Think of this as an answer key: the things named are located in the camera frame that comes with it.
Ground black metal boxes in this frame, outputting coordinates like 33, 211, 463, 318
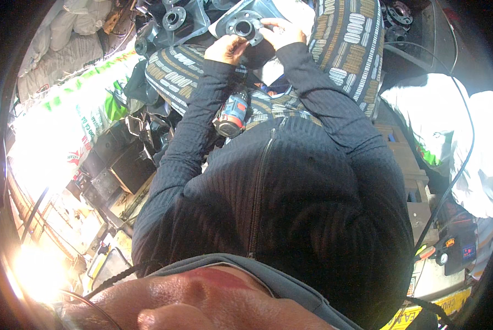
79, 123, 157, 200

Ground heap of dark metal flanges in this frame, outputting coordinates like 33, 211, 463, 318
380, 0, 415, 44

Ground grey metal flange housing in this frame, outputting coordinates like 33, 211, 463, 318
209, 0, 289, 69

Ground black bag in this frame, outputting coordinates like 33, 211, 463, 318
123, 60, 161, 106

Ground blue cordless drill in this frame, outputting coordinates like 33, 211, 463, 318
212, 88, 251, 139

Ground wooden stool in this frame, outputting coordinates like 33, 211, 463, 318
373, 121, 442, 249

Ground heap of white sacks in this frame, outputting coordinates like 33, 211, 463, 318
17, 0, 117, 103

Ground black device with red display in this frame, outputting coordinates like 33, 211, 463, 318
415, 198, 479, 277

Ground person's right hand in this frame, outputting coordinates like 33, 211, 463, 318
258, 18, 308, 52

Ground yellow printed sign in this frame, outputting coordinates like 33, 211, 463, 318
380, 286, 472, 330

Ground yellow black tool case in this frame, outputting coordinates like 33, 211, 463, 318
85, 230, 134, 286

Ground white plastic sacks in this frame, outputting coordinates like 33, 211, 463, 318
380, 73, 493, 219

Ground grey metal flange bracket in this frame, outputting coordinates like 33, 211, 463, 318
134, 0, 211, 57

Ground person's left hand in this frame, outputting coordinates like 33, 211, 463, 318
204, 35, 251, 67

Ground black cable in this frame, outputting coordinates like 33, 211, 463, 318
384, 40, 477, 253

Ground person's legs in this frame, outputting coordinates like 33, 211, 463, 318
145, 0, 386, 129

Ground white sack with green print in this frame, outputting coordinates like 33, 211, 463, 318
7, 49, 145, 196

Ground person's body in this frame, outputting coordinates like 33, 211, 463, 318
61, 108, 416, 330

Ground heap of black metal parts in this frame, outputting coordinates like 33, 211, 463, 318
125, 103, 178, 166

